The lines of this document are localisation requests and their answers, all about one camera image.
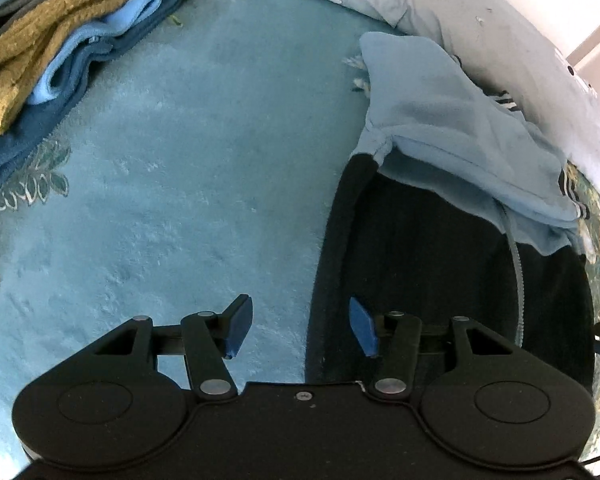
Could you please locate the folded dark blue fleece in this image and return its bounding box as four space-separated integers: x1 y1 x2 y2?
0 0 203 198

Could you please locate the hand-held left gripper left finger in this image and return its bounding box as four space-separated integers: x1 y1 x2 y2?
67 294 255 403

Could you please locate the teal floral bed blanket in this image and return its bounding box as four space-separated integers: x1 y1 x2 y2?
0 0 600 466

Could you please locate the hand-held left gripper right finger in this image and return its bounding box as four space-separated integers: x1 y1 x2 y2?
349 296 536 403

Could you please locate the navy and light blue jacket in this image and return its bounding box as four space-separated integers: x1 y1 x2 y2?
305 31 597 391

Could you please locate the folded light blue fleece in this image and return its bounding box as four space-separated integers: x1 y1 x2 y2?
27 0 163 106

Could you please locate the grey floral pillow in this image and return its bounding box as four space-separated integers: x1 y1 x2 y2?
250 0 600 191

